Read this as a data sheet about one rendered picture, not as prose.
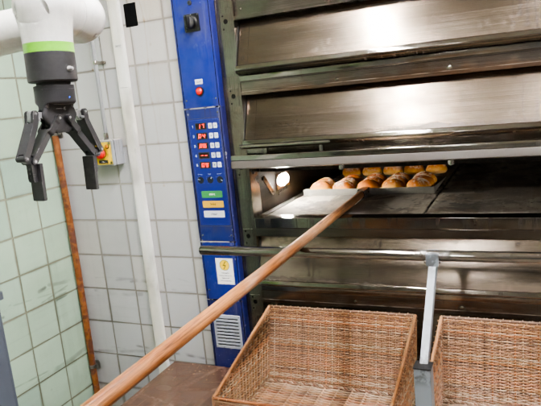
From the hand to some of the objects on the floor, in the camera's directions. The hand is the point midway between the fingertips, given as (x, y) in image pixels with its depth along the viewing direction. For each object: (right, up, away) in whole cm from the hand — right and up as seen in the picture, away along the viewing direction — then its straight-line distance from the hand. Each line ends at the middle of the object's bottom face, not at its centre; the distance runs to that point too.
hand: (67, 188), depth 114 cm
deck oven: (+158, -103, +174) cm, 257 cm away
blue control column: (+69, -105, +212) cm, 247 cm away
